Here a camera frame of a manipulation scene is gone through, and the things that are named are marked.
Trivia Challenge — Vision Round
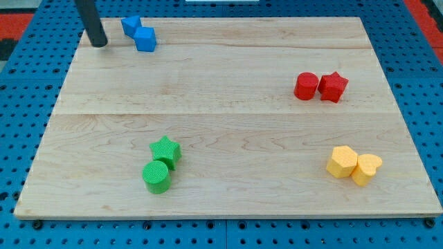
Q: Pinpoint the blue cube block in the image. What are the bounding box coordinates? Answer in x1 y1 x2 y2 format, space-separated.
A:
134 27 156 52

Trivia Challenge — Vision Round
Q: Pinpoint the light wooden board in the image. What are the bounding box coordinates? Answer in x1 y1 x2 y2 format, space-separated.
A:
15 17 442 220

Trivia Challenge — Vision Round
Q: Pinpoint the yellow heart block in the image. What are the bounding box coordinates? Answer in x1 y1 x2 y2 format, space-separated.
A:
350 154 383 187

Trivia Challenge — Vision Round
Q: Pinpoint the green star block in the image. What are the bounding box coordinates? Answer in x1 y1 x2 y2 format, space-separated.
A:
150 136 181 171

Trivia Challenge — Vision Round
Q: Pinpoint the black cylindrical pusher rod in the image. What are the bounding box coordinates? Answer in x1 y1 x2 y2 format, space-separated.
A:
74 0 108 48

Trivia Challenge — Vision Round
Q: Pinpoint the red cylinder block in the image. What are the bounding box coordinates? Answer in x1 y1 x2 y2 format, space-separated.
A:
293 72 319 100

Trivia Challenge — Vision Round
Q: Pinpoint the green cylinder block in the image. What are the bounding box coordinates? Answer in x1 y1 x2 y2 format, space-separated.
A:
142 160 172 194

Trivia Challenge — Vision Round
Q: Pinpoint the yellow hexagon block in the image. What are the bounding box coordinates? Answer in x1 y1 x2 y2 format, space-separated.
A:
326 145 358 178

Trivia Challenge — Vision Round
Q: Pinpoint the red star block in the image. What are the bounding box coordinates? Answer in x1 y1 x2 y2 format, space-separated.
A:
318 72 349 103

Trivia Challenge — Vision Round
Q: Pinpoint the blue triangular prism block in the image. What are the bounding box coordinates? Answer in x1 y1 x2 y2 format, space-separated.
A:
120 15 142 38

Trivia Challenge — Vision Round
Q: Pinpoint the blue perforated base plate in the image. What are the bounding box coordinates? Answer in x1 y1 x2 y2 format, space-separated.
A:
1 0 442 248

